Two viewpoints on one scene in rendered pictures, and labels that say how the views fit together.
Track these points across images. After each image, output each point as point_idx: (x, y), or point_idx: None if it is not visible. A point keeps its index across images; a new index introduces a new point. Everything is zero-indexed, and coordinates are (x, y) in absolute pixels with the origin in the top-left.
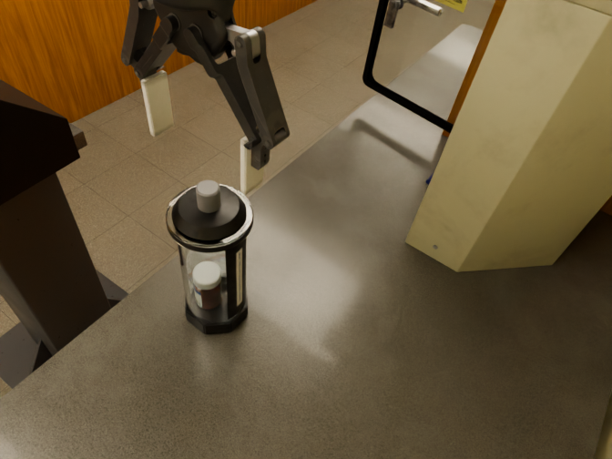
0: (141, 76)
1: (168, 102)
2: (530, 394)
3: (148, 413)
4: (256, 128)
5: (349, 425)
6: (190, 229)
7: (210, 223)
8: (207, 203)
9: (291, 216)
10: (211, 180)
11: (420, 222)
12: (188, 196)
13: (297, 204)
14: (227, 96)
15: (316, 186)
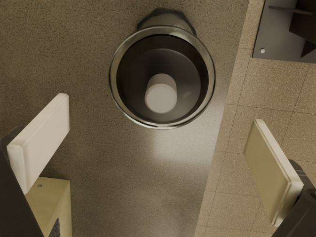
0: (305, 192)
1: (255, 178)
2: None
3: None
4: (26, 185)
5: (4, 4)
6: (157, 43)
7: (139, 63)
8: (153, 81)
9: (165, 156)
10: (163, 111)
11: (53, 200)
12: (193, 84)
13: (169, 169)
14: (20, 214)
15: (165, 194)
